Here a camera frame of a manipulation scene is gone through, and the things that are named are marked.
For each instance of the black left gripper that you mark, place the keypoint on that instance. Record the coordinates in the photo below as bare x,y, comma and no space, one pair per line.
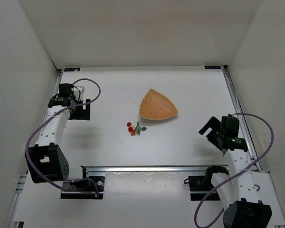
80,111

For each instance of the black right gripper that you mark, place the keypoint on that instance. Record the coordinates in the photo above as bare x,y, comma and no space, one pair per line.
212,132

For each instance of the fake cherry sprig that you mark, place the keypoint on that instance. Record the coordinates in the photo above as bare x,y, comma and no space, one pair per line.
135,129

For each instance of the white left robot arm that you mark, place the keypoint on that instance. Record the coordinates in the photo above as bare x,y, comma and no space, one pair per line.
46,154

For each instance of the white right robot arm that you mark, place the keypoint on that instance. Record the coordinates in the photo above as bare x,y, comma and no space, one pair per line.
242,206

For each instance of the orange woven fruit bowl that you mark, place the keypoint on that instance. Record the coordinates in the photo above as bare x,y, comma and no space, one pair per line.
155,106

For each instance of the black left corner bracket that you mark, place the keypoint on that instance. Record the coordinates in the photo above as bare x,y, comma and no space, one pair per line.
72,69

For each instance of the black corner bracket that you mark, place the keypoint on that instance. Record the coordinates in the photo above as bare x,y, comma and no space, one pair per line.
212,67
72,69

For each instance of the front aluminium rail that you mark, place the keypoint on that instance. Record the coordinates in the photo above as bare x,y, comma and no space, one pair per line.
145,168

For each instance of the black right corner bracket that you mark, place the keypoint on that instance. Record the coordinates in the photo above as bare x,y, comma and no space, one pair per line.
212,67

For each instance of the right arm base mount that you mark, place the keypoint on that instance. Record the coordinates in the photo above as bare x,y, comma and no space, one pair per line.
201,185

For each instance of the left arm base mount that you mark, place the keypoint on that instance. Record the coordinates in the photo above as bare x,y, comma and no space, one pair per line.
92,189

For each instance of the left aluminium rail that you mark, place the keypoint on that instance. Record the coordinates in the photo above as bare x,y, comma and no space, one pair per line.
32,203

